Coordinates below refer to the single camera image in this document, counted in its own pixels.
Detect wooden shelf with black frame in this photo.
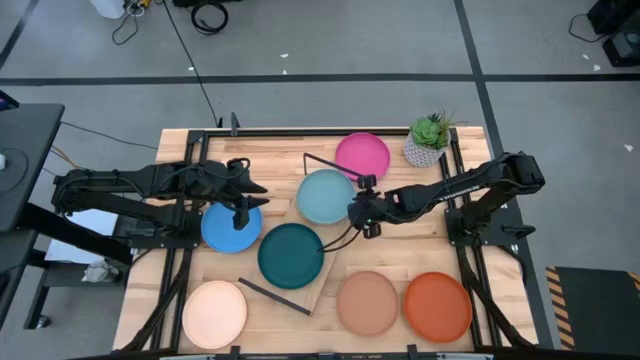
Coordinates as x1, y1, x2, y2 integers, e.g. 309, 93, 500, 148
237, 152, 369, 317

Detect blue plate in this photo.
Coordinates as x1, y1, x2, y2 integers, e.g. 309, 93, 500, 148
200, 199, 264, 255

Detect hazard-striped black mat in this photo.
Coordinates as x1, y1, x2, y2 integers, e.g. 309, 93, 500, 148
544, 265, 640, 351

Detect crumpled grey bag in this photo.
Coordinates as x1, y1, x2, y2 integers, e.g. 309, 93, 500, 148
81, 259, 122, 284

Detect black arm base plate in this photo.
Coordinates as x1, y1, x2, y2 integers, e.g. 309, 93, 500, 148
444, 207, 537, 248
112, 212, 203, 251

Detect tan plate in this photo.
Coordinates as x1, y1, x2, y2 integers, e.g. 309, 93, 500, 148
335, 270, 400, 337

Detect black side desk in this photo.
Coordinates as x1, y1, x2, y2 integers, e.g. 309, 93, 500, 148
0, 89, 134, 331

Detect white paper sheet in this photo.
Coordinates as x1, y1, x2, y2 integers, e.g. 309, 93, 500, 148
44, 208, 120, 265

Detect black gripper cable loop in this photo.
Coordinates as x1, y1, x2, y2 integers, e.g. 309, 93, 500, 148
317, 223, 363, 254

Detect white triangle-patterned plant pot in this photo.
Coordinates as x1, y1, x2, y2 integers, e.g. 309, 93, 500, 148
402, 130, 451, 169

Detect black equipment box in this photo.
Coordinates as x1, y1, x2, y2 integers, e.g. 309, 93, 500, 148
586, 0, 640, 69

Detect light teal plate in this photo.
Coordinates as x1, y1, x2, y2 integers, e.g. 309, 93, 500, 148
295, 168, 358, 226

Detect long black floor cable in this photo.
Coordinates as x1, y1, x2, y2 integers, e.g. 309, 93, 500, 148
162, 0, 222, 127

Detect pink plate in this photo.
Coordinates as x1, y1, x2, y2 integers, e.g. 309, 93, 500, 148
334, 132, 392, 182

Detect orange plate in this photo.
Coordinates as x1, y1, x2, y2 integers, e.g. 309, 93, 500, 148
403, 271, 474, 344

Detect green succulent plant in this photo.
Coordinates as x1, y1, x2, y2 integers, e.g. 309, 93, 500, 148
409, 106, 457, 151

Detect dark teal plate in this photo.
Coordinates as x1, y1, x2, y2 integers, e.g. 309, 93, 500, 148
257, 222, 325, 291

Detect black rig frame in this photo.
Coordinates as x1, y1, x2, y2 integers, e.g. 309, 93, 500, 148
112, 112, 541, 360

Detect cream plate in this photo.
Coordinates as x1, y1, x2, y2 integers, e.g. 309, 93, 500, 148
181, 279, 248, 350

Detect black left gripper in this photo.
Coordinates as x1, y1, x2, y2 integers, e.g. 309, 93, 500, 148
192, 158, 272, 232

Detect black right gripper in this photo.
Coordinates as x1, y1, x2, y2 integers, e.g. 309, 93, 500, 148
347, 174, 407, 240

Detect coiled black floor cable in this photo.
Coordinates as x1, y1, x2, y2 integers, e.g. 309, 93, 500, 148
189, 0, 231, 37

